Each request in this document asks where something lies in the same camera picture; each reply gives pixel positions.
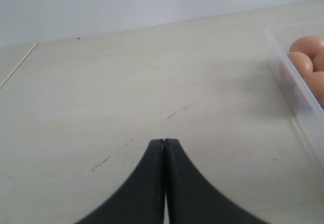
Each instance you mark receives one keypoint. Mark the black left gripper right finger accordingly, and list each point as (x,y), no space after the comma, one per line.
(191,198)

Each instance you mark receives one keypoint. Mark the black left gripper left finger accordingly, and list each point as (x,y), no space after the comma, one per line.
(141,198)

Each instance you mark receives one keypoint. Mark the brown egg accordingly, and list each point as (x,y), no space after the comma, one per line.
(318,61)
(315,82)
(301,62)
(309,45)

